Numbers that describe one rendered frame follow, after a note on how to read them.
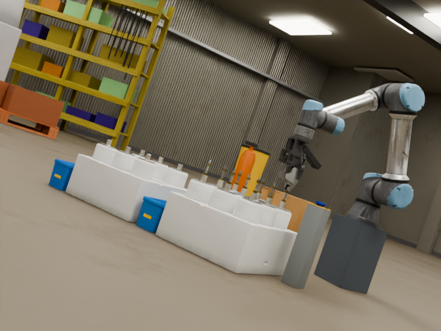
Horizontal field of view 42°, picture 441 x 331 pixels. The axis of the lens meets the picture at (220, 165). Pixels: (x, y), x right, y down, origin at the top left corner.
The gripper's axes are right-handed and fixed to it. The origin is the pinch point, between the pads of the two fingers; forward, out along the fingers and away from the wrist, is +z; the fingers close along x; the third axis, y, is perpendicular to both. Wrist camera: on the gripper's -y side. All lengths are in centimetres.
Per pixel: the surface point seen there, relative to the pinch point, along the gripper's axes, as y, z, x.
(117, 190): 58, 24, -31
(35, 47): 73, -84, -873
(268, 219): 10.8, 13.8, 11.2
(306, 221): -1.5, 9.9, 17.5
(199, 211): 35.2, 19.1, 4.6
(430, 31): -413, -279, -484
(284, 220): 0.1, 13.1, 4.8
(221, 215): 29.9, 17.6, 12.5
